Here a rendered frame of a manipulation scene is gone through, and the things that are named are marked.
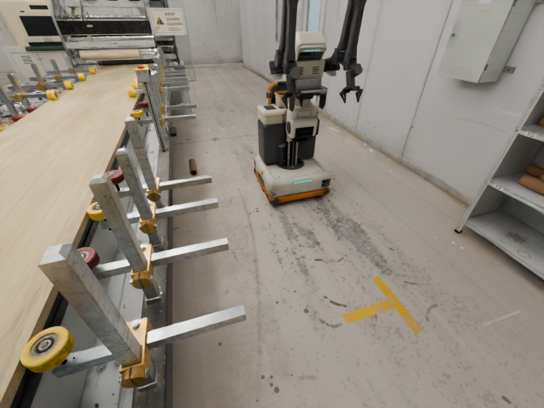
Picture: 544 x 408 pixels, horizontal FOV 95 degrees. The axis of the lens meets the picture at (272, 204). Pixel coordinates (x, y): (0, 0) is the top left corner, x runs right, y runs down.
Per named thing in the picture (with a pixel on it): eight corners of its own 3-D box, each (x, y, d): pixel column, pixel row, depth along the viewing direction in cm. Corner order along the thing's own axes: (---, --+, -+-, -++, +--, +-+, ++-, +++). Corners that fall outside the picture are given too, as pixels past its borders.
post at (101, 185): (162, 294, 86) (107, 171, 58) (161, 303, 83) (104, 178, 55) (150, 296, 85) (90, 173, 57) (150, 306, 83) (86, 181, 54)
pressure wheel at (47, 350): (55, 396, 53) (23, 375, 47) (44, 369, 58) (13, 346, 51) (95, 364, 58) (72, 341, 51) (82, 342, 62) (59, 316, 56)
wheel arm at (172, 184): (211, 180, 128) (210, 173, 125) (212, 184, 125) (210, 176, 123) (117, 196, 117) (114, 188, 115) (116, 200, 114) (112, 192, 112)
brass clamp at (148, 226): (159, 211, 104) (156, 201, 101) (159, 232, 94) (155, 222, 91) (144, 214, 103) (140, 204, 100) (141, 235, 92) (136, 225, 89)
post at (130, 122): (165, 212, 125) (134, 115, 97) (165, 216, 123) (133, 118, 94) (158, 214, 125) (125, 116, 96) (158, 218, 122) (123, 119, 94)
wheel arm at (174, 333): (244, 311, 70) (242, 302, 68) (246, 322, 67) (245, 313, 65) (65, 364, 59) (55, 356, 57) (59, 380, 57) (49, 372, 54)
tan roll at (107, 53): (175, 56, 410) (173, 47, 403) (175, 57, 401) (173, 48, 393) (75, 60, 375) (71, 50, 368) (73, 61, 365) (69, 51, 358)
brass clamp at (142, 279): (157, 253, 85) (153, 243, 82) (155, 286, 74) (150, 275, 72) (138, 258, 83) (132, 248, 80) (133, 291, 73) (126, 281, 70)
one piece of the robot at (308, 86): (286, 108, 198) (286, 78, 186) (317, 105, 205) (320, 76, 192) (293, 113, 186) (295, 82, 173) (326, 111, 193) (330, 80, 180)
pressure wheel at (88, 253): (82, 297, 73) (62, 271, 66) (78, 279, 78) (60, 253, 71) (112, 282, 77) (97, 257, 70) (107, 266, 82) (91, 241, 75)
